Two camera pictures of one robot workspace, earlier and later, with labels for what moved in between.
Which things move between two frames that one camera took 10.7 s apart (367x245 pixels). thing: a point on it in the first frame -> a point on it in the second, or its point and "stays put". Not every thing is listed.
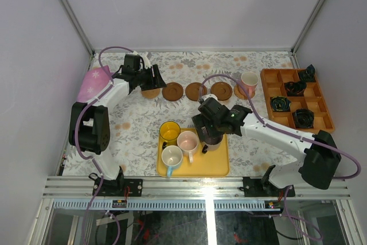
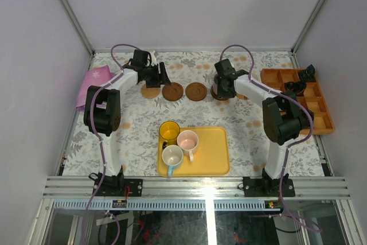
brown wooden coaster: (192, 90) stays put
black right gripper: (199, 123) -> (221, 94)
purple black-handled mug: (212, 143) -> (215, 86)
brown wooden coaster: (173, 92) stays put
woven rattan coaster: (239, 94) stays put
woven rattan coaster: (151, 93) stays put
